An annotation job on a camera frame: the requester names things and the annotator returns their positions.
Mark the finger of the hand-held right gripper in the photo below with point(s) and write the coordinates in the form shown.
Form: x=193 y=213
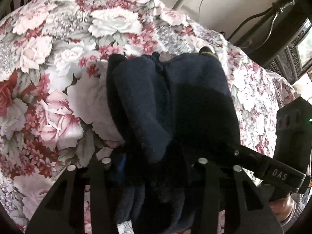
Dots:
x=251 y=158

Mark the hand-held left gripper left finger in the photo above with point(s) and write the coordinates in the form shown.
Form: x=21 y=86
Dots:
x=100 y=187

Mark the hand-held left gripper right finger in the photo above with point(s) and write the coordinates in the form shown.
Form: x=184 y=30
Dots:
x=210 y=187

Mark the navy cardigan with yellow trim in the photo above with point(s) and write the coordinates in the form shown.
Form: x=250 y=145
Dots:
x=175 y=107

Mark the person's right forearm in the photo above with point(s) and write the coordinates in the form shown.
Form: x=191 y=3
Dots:
x=301 y=210

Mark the person's right hand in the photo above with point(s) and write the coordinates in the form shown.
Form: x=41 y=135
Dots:
x=284 y=208

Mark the floral blanket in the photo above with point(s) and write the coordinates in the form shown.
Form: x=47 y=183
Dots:
x=61 y=65

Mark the carved dark picture frame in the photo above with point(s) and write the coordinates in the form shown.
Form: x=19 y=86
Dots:
x=297 y=51

